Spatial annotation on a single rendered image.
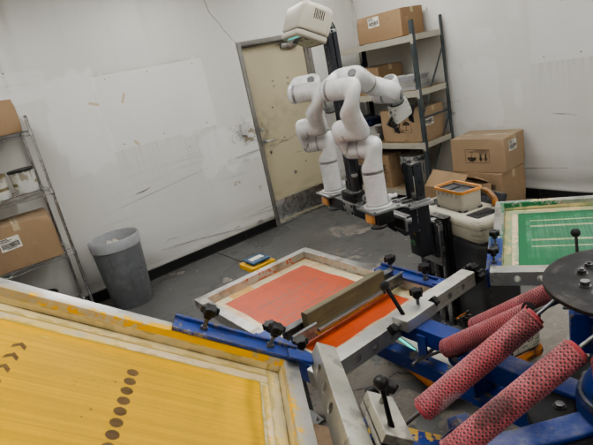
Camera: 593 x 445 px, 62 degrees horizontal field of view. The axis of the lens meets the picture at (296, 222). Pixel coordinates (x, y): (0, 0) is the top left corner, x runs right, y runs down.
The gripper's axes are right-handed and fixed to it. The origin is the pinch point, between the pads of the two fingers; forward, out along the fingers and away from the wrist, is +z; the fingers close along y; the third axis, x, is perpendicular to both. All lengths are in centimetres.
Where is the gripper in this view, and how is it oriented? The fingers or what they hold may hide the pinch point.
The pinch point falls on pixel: (404, 125)
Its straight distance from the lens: 251.7
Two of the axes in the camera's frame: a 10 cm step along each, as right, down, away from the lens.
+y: 7.8, -6.2, 1.0
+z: 4.0, 6.2, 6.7
